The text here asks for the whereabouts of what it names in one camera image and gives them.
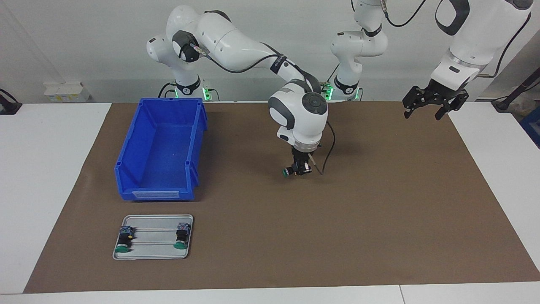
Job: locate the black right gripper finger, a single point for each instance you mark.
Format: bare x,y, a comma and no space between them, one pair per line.
298,169
307,169

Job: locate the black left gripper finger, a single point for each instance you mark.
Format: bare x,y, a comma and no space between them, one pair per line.
413,99
453,106

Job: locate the brown paper table mat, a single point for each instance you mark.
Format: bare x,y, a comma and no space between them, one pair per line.
337,232

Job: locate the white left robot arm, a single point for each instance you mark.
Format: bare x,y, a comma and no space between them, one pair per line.
472,38

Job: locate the blue plastic storage bin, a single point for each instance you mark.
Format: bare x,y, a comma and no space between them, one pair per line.
164,156

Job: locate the silver metal tray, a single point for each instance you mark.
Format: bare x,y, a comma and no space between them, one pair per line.
154,251

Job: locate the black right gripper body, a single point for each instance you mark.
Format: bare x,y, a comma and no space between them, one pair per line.
301,156

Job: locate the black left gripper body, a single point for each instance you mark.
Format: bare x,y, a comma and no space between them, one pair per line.
443,93

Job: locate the black table clamp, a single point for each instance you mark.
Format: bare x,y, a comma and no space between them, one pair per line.
8,107

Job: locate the blue crate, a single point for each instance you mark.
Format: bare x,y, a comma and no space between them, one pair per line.
532,126

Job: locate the green push button switch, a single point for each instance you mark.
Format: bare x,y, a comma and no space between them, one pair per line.
287,172
181,237
123,241

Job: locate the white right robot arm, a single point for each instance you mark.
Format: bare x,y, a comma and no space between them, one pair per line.
236,42

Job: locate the black pole stand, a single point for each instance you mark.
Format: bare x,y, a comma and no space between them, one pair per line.
501,105

